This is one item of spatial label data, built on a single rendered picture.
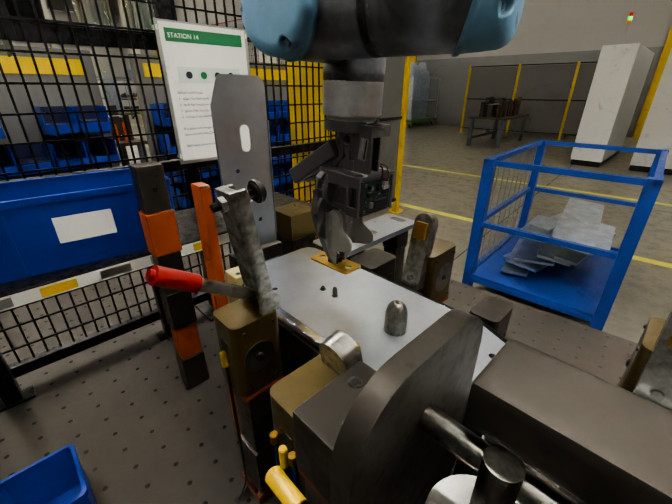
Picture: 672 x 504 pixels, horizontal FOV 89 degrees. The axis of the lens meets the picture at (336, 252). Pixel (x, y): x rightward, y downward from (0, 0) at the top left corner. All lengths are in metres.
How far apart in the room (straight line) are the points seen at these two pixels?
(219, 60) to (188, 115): 0.16
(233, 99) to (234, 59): 0.34
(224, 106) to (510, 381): 0.63
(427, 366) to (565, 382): 0.06
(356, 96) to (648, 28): 14.07
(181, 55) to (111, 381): 0.77
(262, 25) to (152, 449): 0.73
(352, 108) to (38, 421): 0.87
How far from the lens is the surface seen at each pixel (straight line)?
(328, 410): 0.25
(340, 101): 0.44
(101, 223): 0.74
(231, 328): 0.45
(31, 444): 0.95
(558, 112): 12.31
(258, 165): 0.74
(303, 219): 0.80
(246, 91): 0.72
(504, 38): 0.30
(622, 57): 8.14
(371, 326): 0.52
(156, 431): 0.85
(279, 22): 0.34
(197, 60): 0.99
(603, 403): 0.21
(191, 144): 0.98
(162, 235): 0.70
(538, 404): 0.19
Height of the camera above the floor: 1.31
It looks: 25 degrees down
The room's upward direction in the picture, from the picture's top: straight up
